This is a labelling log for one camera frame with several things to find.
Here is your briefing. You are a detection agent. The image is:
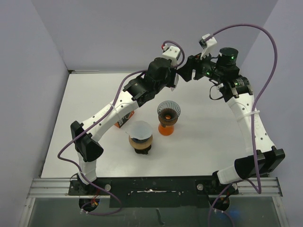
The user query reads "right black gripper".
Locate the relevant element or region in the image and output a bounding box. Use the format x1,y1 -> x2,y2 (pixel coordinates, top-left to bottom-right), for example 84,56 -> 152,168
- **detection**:
177,47 -> 224,81

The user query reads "grey glass dripper cone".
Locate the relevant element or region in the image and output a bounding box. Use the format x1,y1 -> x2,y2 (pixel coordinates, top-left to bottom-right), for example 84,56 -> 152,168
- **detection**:
157,100 -> 181,121

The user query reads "dark wooden ring holder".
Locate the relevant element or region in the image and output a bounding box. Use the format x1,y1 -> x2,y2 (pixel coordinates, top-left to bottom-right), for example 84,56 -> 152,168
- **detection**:
158,115 -> 178,128

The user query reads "orange coffee filter box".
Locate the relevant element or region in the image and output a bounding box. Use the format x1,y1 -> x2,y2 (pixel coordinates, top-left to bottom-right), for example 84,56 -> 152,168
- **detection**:
115,111 -> 134,128

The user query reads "white paper coffee filter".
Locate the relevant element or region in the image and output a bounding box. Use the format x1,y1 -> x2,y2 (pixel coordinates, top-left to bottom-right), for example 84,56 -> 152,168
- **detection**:
126,121 -> 152,140

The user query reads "blue glass dripper cone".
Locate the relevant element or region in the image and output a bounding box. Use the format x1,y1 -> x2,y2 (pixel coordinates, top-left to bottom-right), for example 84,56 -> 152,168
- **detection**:
131,138 -> 149,144

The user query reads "light wooden ring holder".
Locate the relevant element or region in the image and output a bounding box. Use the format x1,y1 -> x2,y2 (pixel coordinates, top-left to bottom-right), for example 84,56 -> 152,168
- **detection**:
128,135 -> 153,149

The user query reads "dark green glass dripper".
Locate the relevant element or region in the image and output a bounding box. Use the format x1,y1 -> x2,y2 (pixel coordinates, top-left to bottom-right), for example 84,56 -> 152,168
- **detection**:
134,146 -> 152,155

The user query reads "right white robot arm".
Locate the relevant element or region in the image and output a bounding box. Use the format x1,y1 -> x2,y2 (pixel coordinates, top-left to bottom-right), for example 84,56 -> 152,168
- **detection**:
177,47 -> 285,193

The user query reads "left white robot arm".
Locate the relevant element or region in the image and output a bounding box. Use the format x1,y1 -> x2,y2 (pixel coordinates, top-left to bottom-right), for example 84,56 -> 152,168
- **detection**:
71,57 -> 177,194

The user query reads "orange glass carafe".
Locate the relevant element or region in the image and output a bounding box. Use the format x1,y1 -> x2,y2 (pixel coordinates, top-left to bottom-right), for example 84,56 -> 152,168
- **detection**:
158,124 -> 175,136

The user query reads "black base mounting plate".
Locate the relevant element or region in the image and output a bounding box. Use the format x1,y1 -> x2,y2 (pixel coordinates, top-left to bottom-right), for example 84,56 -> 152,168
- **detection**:
68,176 -> 239,208

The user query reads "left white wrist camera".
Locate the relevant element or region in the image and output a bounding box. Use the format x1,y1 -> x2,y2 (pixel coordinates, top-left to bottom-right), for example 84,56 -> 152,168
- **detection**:
161,45 -> 181,67

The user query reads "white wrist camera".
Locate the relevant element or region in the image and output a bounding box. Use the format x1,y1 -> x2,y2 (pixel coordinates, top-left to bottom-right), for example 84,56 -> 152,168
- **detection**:
199,34 -> 217,60
161,45 -> 181,67

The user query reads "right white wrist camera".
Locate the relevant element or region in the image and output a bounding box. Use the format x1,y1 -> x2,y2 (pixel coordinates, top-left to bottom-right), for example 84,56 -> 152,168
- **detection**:
199,34 -> 217,60

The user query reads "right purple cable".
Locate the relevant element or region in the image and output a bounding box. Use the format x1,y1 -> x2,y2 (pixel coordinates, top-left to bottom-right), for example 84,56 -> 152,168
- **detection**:
203,24 -> 277,227

